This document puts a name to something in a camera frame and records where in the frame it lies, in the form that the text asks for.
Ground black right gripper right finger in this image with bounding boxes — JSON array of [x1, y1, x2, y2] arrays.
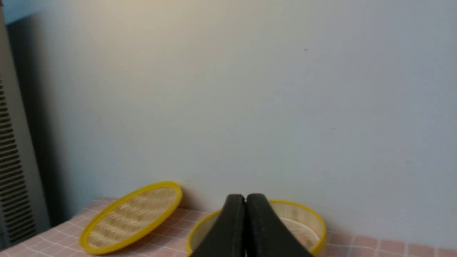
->
[[245, 193, 312, 257]]

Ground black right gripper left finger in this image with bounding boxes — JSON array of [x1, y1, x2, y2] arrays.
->
[[189, 194, 246, 257]]

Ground bamboo steamer basket yellow rim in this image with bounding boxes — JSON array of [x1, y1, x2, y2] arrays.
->
[[186, 199, 328, 257]]

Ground woven bamboo steamer lid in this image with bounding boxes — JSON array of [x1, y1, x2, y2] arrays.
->
[[79, 181, 183, 255]]

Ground pink checked tablecloth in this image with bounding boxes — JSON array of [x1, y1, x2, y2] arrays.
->
[[1, 197, 456, 257]]

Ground grey vented appliance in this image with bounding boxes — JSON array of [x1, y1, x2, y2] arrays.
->
[[0, 13, 50, 250]]

